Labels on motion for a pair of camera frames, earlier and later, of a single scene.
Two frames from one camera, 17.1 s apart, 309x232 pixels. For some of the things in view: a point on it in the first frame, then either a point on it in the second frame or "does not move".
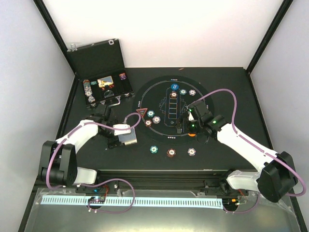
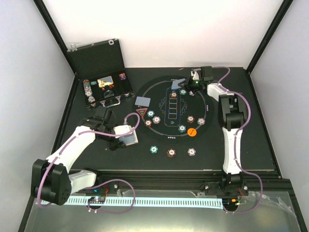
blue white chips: (156, 120) does not move
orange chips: (173, 94) does not move
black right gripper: (186, 129) → (187, 83)
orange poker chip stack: (171, 152) does not move
